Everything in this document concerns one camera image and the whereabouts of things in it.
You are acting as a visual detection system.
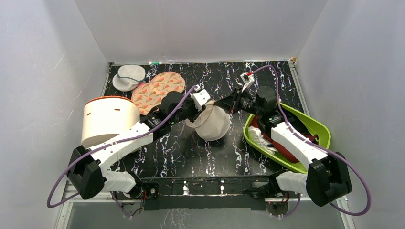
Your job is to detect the white mesh laundry bag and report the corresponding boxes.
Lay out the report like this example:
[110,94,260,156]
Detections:
[185,100,230,141]

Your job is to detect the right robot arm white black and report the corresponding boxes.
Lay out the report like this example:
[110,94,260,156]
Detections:
[214,86,352,207]

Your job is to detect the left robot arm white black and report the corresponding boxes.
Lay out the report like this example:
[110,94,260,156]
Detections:
[66,89,211,199]

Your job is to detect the floral mesh laundry bag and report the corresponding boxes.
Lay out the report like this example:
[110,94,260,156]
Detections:
[131,72,186,115]

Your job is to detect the small white grey-trimmed laundry bag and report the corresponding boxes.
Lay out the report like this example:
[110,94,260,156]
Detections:
[112,64,146,92]

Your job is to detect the white lace garment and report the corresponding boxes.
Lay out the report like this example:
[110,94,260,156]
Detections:
[248,126,277,155]

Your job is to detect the black garment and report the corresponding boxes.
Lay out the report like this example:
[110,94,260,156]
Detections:
[283,108,319,143]

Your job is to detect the red garment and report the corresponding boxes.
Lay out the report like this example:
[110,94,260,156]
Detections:
[249,115,319,163]

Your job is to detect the white cylindrical basket orange rim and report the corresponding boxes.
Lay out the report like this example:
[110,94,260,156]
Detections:
[81,96,140,148]

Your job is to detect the green plastic basin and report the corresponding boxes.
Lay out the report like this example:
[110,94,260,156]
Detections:
[243,103,331,174]

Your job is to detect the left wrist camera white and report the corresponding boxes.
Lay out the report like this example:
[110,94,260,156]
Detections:
[191,89,211,111]

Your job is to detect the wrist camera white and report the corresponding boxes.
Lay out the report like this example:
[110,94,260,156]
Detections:
[240,72,255,92]
[191,89,211,111]

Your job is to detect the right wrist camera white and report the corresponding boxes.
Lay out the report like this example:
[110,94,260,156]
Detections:
[240,72,255,92]

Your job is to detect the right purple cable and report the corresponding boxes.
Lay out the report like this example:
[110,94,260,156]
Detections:
[246,65,372,218]

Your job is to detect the purple cable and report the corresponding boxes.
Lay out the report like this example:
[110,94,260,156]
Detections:
[46,84,199,219]
[246,65,372,218]

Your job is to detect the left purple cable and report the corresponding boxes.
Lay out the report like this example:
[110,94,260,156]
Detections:
[46,84,199,219]

